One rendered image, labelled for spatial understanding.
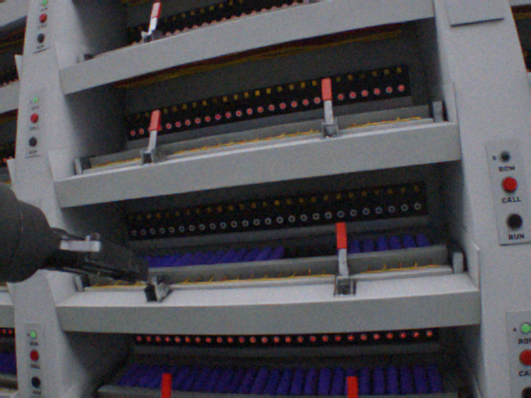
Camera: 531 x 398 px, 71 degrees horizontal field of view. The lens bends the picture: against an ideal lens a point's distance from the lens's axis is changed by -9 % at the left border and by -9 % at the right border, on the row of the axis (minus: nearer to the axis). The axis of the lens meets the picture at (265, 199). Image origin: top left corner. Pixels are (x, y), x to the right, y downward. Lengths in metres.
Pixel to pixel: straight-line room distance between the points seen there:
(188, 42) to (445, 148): 0.40
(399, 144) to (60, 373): 0.61
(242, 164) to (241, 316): 0.20
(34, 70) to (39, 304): 0.41
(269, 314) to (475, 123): 0.35
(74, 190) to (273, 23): 0.40
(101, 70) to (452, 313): 0.63
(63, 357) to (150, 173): 0.33
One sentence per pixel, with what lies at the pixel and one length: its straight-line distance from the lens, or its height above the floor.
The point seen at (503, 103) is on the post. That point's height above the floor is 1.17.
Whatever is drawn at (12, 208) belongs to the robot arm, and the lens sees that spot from 0.36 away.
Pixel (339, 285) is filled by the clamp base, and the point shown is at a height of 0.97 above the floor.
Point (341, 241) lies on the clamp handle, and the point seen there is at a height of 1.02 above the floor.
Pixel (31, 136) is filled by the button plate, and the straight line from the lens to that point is 0.77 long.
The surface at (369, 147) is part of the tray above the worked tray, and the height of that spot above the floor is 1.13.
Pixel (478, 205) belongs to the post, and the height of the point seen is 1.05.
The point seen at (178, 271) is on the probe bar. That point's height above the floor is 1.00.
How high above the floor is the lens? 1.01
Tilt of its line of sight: 8 degrees up
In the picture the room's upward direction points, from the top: 4 degrees counter-clockwise
